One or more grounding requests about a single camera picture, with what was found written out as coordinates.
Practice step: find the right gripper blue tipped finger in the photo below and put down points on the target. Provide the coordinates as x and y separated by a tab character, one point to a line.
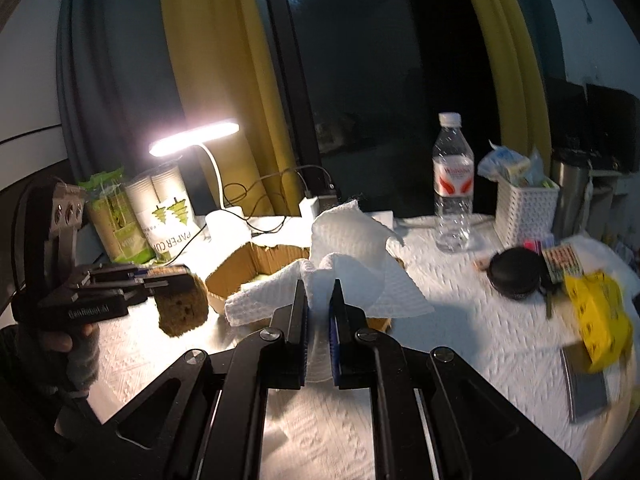
131	273

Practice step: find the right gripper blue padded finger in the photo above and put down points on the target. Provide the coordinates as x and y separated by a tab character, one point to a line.
401	383
274	357

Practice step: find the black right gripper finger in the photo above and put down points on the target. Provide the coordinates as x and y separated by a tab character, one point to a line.
137	288

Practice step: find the brown sponge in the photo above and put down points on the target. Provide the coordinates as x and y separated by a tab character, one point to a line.
179	312

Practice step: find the white paper towel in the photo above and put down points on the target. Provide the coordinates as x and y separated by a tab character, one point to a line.
347	248

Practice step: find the left hand in grey glove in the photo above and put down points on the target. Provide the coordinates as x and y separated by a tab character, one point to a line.
72	359

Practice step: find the green paper cup pack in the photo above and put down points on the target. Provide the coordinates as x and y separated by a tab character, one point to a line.
111	214

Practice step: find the paper cup sleeve pack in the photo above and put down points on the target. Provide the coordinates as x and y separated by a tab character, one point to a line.
163	209

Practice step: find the brown cardboard box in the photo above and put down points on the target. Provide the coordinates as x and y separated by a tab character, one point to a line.
247	265

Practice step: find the white USB charger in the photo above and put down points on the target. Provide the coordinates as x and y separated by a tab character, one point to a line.
309	208

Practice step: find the white LED desk lamp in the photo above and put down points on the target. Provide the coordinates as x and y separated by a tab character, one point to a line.
225	225

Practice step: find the black power adapter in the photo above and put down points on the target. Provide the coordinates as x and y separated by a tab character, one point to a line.
329	200

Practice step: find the black round zipper pouch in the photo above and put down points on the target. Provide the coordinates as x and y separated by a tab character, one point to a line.
517	273

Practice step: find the white quilted table cloth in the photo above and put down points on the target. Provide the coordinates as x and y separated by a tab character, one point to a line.
322	433

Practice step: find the clear plastic water bottle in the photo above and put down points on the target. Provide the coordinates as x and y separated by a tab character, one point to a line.
454	171

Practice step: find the white perforated plastic basket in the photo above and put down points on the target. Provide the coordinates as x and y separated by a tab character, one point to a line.
524	213

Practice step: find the patterned card pack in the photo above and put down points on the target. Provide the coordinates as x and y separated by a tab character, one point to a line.
562	260

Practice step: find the grey notebook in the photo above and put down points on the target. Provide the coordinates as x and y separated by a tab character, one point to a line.
586	392

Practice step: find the yellow curtain left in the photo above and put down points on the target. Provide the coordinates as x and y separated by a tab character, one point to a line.
223	69

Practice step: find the yellow curtain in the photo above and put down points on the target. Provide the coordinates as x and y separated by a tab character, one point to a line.
523	111
223	69

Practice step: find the snack packets in basket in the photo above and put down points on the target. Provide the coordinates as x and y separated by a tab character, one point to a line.
517	169

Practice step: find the yellow plastic bag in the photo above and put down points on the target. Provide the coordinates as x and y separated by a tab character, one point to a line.
603	324

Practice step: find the steel thermos tumbler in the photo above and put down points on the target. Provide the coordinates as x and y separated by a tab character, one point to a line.
570	170

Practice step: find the yellow curtain right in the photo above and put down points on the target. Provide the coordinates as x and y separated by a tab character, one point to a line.
523	111

